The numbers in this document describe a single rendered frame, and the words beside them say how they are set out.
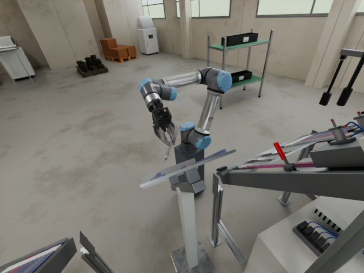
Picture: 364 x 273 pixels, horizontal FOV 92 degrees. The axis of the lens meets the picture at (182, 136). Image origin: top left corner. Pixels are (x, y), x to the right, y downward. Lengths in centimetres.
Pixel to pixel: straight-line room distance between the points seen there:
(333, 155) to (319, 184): 8
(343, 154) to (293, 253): 56
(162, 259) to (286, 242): 91
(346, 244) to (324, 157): 20
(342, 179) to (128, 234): 152
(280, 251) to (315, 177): 48
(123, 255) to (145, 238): 19
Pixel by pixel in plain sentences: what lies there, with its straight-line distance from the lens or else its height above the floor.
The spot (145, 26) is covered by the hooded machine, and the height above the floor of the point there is 99.
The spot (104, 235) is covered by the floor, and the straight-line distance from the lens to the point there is 181.
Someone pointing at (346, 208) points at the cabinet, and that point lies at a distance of 125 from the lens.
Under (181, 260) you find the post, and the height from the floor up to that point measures 1.
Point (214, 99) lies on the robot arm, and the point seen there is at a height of 100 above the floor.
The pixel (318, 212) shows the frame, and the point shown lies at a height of 66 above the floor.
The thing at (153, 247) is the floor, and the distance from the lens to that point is 164.
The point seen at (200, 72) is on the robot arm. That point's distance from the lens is 120.
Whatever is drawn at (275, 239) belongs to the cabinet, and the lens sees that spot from 101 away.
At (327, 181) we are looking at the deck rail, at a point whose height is 112.
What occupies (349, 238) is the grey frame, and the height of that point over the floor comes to 105.
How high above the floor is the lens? 149
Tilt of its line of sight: 36 degrees down
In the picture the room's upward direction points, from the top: 5 degrees counter-clockwise
